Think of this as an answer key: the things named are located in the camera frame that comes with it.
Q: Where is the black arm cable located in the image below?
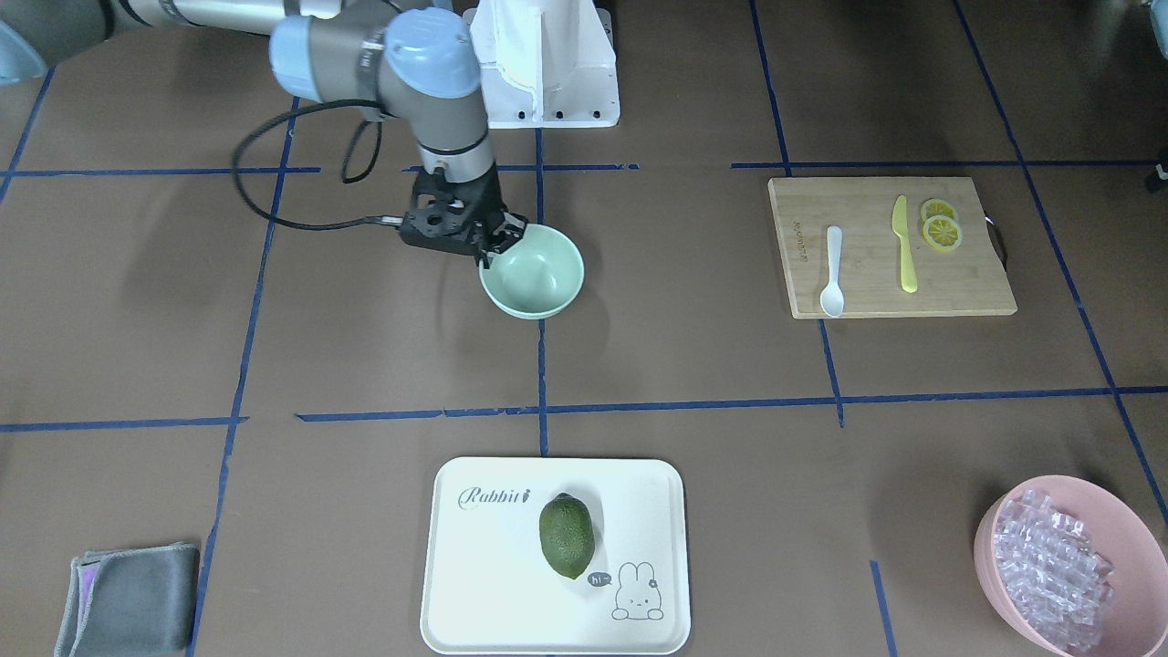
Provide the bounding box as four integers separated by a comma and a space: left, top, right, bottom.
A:
232, 99, 408, 233

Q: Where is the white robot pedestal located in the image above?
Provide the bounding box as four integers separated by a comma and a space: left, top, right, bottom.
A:
463, 1, 621, 130

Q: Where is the cream rabbit tray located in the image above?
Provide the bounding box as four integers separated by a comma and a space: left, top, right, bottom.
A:
420, 457, 691, 656

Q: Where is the bamboo cutting board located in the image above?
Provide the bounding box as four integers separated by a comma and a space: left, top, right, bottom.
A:
767, 177, 1017, 319

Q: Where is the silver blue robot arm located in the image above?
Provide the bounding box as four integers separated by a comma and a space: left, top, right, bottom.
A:
112, 1, 527, 269

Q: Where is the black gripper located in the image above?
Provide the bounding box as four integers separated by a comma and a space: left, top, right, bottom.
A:
409, 168, 528, 269

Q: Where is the folded grey cloth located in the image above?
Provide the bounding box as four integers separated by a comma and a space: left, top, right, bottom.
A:
53, 542, 199, 656

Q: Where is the yellow plastic knife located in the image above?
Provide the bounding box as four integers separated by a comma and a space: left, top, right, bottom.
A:
890, 195, 919, 293

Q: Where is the white plastic spoon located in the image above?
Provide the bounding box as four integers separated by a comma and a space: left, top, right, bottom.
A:
820, 224, 846, 318

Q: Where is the green lime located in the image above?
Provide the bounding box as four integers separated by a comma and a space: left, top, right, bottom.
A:
538, 492, 596, 579

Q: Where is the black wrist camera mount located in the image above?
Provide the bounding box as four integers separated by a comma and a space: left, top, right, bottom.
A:
398, 208, 477, 256

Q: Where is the mint green bowl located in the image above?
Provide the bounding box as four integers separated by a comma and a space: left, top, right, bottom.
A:
478, 224, 585, 320

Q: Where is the lemon slice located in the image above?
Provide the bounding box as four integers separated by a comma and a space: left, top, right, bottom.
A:
922, 214, 964, 253
919, 198, 960, 222

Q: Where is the pink bowl with ice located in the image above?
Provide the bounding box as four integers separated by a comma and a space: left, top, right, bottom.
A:
973, 475, 1167, 656

